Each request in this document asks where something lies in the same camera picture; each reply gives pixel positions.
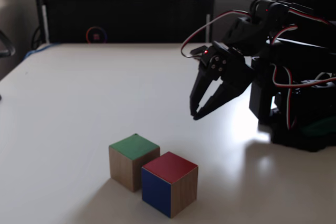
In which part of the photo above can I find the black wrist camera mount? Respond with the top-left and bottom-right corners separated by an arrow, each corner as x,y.
190,46 -> 206,57

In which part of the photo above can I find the green table clamp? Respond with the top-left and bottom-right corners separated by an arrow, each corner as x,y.
299,118 -> 336,136

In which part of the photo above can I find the blue cable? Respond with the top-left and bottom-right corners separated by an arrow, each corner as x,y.
25,43 -> 53,59

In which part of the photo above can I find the black chair armrest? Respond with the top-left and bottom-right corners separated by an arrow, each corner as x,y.
0,29 -> 16,58

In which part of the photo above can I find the green-topped wooden cube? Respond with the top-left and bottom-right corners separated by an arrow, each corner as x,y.
108,133 -> 161,193

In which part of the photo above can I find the red white black servo cable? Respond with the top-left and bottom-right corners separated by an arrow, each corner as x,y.
271,63 -> 299,132
180,10 -> 251,58

